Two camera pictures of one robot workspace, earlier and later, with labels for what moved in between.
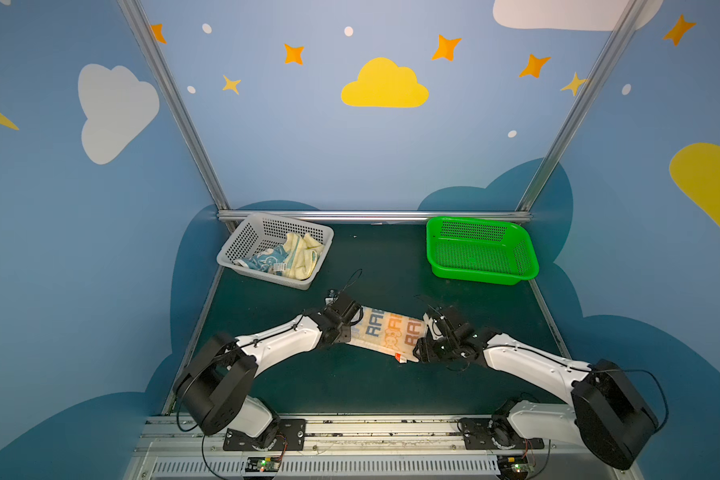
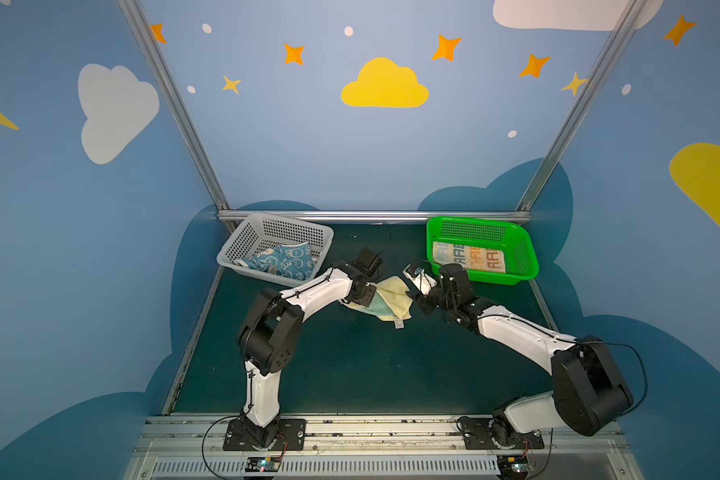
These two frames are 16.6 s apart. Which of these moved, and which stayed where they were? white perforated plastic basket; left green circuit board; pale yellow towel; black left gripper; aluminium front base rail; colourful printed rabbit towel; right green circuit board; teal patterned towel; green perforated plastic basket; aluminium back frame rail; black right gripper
Moved: black left gripper; black right gripper; colourful printed rabbit towel; pale yellow towel
Stayed: aluminium back frame rail; teal patterned towel; left green circuit board; right green circuit board; aluminium front base rail; green perforated plastic basket; white perforated plastic basket
